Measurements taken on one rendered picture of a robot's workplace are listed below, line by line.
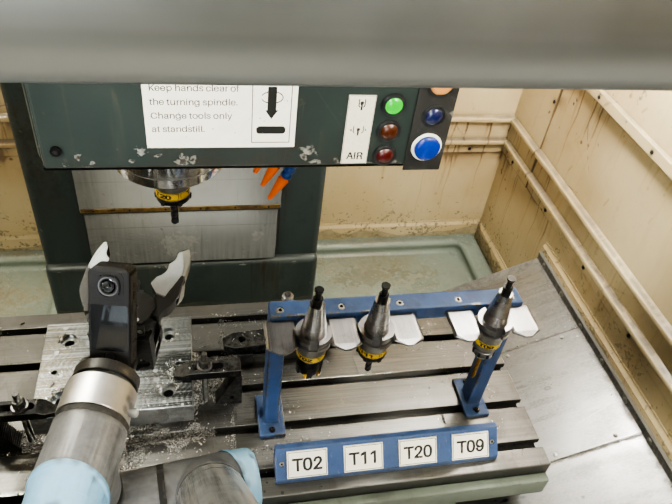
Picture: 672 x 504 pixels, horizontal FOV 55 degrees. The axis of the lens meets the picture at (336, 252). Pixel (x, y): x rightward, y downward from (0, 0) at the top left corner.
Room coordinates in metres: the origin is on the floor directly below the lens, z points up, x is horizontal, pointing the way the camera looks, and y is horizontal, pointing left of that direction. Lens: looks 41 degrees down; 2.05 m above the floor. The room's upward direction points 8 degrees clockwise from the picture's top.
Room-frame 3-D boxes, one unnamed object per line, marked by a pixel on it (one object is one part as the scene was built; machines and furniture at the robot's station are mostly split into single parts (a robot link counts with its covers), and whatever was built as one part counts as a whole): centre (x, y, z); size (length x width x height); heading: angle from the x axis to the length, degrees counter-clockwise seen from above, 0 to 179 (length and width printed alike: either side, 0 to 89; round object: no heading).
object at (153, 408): (0.77, 0.40, 0.96); 0.29 x 0.23 x 0.05; 106
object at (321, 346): (0.72, 0.02, 1.21); 0.06 x 0.06 x 0.03
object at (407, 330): (0.77, -0.14, 1.21); 0.07 x 0.05 x 0.01; 16
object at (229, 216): (1.19, 0.38, 1.16); 0.48 x 0.05 x 0.51; 106
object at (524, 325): (0.83, -0.35, 1.21); 0.07 x 0.05 x 0.01; 16
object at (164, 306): (0.52, 0.20, 1.47); 0.09 x 0.05 x 0.02; 160
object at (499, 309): (0.81, -0.30, 1.26); 0.04 x 0.04 x 0.07
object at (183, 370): (0.78, 0.22, 0.97); 0.13 x 0.03 x 0.15; 106
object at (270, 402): (0.76, 0.09, 1.05); 0.10 x 0.05 x 0.30; 16
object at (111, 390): (0.38, 0.22, 1.45); 0.08 x 0.05 x 0.08; 94
